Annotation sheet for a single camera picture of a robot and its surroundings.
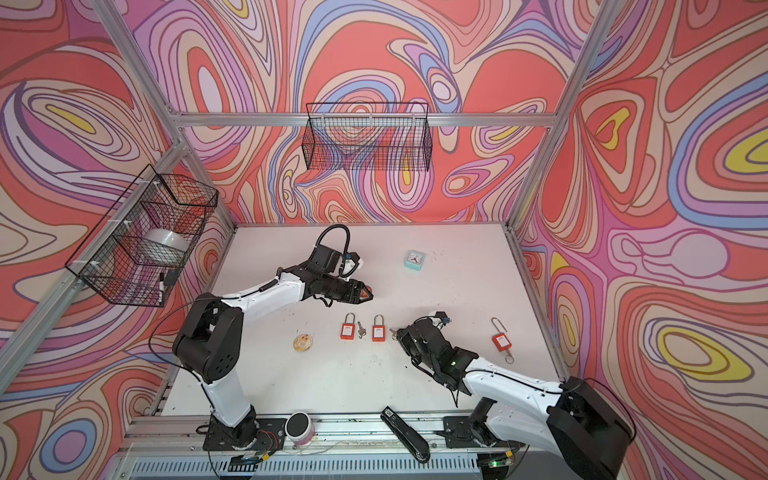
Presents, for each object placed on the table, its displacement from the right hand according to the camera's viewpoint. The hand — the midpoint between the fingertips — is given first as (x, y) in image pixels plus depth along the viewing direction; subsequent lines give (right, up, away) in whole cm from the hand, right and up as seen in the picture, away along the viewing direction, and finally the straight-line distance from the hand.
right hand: (396, 335), depth 84 cm
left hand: (-8, +11, +5) cm, 14 cm away
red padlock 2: (-5, 0, +7) cm, 9 cm away
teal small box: (+7, +21, +23) cm, 32 cm away
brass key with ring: (-10, -1, +7) cm, 13 cm away
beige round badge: (-28, -3, +5) cm, 29 cm away
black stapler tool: (+4, -21, -16) cm, 27 cm away
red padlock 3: (+32, -3, +4) cm, 32 cm away
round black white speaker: (-24, -19, -13) cm, 33 cm away
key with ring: (-1, +1, 0) cm, 1 cm away
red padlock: (-15, 0, +7) cm, 16 cm away
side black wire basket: (-66, +23, -10) cm, 70 cm away
